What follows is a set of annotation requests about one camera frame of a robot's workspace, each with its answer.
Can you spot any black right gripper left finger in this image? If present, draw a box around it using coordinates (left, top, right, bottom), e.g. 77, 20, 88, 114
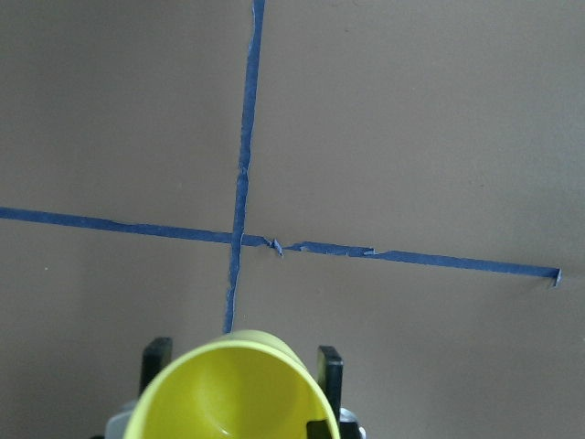
140, 337, 173, 393

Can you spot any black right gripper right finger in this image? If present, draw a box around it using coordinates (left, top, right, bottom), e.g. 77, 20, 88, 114
306, 345, 344, 439

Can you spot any yellow cup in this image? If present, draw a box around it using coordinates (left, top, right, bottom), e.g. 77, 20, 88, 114
124, 330, 340, 438

